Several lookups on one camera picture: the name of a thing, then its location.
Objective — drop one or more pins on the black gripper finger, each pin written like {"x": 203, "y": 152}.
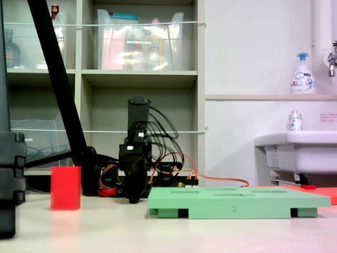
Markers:
{"x": 140, "y": 179}
{"x": 130, "y": 182}

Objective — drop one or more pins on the red square block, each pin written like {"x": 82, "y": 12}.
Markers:
{"x": 65, "y": 188}

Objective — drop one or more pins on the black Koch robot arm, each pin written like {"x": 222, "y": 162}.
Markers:
{"x": 138, "y": 116}

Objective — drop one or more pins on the circuit board with connectors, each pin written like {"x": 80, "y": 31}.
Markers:
{"x": 192, "y": 185}

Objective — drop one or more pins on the beige shelf unit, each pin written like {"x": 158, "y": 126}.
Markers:
{"x": 139, "y": 76}

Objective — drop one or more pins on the green shape sorting board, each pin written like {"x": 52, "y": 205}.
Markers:
{"x": 237, "y": 204}

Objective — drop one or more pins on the yellow labelled bottle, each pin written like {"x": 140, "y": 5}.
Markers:
{"x": 156, "y": 50}

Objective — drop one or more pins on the clear plastic storage bin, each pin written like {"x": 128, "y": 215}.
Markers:
{"x": 61, "y": 39}
{"x": 139, "y": 44}

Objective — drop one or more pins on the notched black tripod leg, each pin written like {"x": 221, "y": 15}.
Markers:
{"x": 8, "y": 171}

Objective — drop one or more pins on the small clear sanitizer bottle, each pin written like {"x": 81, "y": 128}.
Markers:
{"x": 295, "y": 124}

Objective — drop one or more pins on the dark round bottle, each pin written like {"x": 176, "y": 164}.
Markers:
{"x": 11, "y": 52}

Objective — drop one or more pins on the white sink basin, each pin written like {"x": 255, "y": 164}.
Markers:
{"x": 302, "y": 155}

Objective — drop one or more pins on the brown bottle with red cap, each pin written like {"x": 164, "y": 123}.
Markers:
{"x": 54, "y": 11}

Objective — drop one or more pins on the white foam soap pump bottle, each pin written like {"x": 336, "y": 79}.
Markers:
{"x": 302, "y": 81}

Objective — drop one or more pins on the metal water faucet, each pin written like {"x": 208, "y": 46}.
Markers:
{"x": 331, "y": 60}

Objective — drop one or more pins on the red arm base mount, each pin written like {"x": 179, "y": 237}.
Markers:
{"x": 106, "y": 192}

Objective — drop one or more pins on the red text wall label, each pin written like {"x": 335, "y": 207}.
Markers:
{"x": 329, "y": 117}

